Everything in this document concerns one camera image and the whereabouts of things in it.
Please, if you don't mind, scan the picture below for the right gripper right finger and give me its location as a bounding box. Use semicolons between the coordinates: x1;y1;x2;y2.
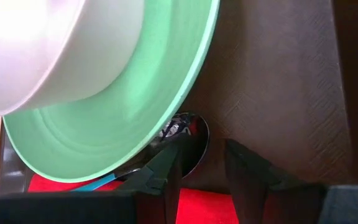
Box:
224;139;326;224

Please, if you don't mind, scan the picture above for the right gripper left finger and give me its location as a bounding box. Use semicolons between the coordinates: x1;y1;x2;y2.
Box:
116;143;183;224

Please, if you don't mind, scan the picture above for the spoon with teal handle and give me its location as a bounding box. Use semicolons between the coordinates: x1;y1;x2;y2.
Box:
71;112;210;192

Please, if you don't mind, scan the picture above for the red cloth napkin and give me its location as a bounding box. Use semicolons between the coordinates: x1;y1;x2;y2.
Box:
27;173;241;224

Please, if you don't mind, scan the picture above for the green plate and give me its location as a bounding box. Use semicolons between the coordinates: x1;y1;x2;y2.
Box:
2;0;221;184

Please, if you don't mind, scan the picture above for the white ceramic bowl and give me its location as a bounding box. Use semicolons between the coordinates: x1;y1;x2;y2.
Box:
0;0;145;116

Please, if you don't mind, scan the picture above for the dark brown serving tray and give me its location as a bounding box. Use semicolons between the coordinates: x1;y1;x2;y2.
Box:
0;0;358;200

